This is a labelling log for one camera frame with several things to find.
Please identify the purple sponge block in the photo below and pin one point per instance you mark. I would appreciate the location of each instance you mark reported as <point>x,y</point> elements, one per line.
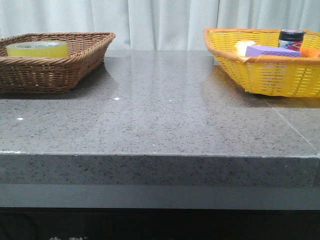
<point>257,50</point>

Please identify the dark can with label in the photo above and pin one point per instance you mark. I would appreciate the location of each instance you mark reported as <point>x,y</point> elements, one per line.
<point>291,39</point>

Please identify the white curtain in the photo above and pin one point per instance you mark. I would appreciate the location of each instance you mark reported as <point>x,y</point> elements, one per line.
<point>160,25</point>

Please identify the yellow woven plastic basket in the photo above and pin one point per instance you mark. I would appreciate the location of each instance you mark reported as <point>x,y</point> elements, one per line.
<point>266,74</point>

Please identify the brown wicker basket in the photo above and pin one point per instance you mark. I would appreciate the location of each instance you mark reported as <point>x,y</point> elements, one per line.
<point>41,75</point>

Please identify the round bread roll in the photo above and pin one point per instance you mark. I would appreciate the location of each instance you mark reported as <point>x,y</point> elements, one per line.
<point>240,48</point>

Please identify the yellow packing tape roll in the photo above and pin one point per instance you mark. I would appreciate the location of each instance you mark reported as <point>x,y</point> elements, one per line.
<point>39,49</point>

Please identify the orange object in basket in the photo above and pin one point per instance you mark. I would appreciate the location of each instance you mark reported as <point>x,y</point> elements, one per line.
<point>310,52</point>

